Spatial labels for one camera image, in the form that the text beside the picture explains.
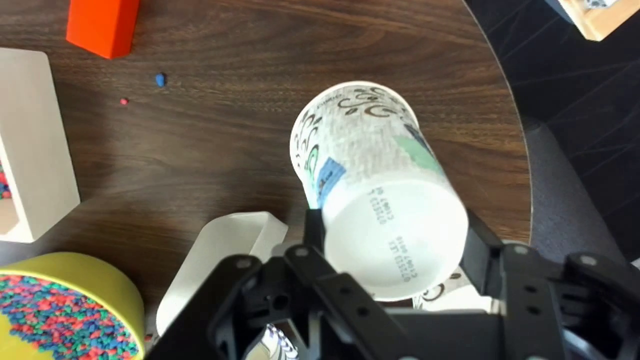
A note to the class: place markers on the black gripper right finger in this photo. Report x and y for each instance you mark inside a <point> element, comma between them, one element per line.
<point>526,301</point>

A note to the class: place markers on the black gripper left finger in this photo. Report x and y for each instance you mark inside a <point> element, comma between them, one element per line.
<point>313,293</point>

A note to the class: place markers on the swirl paper cup blue sticker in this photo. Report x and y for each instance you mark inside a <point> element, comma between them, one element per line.
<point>381,187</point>

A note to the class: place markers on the swirl patterned paper cup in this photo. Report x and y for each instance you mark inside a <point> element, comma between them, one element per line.
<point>440,294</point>

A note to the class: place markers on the yellow bowl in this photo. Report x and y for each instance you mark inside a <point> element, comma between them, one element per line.
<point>81,272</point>

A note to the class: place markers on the multicoloured beads in yellow bowl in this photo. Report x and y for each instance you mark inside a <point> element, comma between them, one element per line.
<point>61,320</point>

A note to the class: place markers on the loose blue bead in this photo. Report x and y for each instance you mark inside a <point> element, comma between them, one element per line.
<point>161,79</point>

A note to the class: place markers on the loose red bead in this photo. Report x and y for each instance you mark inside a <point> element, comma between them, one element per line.
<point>122,102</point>

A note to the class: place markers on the wooden board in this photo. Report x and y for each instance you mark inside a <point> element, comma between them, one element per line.
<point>603,23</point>

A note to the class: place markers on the pale wooden box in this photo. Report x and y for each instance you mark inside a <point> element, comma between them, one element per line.
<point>40,133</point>

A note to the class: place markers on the orange red block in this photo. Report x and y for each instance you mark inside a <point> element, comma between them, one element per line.
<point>101,27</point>

